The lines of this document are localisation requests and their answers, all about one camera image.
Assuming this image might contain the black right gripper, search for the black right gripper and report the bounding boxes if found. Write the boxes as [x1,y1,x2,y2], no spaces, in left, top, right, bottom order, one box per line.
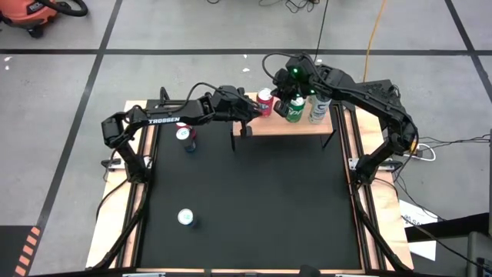
[271,55,320,118]

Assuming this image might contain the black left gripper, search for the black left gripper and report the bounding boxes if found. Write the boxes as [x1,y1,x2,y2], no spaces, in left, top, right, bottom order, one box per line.
[210,85,266,139]

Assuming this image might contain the green Sprite soda can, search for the green Sprite soda can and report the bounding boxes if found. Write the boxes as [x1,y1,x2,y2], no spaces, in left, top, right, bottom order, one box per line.
[284,95,308,124]

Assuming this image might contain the blue silver energy drink can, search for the blue silver energy drink can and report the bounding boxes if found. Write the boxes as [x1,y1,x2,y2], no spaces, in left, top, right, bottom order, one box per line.
[175,127,198,154]
[176,208,197,228]

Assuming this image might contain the wooden shelf with black legs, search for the wooden shelf with black legs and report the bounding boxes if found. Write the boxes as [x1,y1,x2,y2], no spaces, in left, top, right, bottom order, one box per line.
[229,91,335,152]

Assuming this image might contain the black table mat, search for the black table mat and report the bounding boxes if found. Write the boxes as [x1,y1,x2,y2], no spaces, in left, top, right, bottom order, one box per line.
[138,106,363,270]

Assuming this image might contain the white printed paper sheet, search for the white printed paper sheet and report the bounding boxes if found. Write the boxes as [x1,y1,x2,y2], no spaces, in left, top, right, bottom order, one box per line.
[399,199,439,229]

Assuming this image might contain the plain white paper sheet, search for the plain white paper sheet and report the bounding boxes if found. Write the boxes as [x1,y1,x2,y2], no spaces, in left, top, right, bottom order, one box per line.
[407,240,438,262]

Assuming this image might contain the orange shop vacuum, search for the orange shop vacuum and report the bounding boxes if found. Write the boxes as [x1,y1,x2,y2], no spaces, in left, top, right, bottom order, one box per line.
[0,0,59,39]

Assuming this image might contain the grey box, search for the grey box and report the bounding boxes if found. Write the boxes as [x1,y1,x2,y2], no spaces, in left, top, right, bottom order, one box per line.
[467,230,492,277]

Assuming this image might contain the black mat orange stripes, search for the black mat orange stripes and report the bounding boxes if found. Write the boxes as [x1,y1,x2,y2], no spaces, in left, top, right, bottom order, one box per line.
[0,225,42,277]

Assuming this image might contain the black coiled floor cable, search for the black coiled floor cable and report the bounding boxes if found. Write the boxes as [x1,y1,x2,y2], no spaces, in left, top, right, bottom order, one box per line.
[314,0,330,62]

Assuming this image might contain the orange extension cable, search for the orange extension cable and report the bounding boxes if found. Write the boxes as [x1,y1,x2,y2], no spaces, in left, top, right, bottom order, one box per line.
[363,0,387,82]

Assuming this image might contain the white cable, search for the white cable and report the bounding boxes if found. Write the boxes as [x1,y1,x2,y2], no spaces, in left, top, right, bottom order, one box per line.
[417,142,437,162]

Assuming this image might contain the black braided cable sleeve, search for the black braided cable sleeve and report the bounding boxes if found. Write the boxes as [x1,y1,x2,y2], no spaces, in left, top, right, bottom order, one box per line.
[91,184,147,269]
[350,184,409,272]

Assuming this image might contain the black vacuum hose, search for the black vacuum hose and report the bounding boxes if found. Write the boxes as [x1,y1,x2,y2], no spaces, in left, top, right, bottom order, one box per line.
[36,0,90,18]

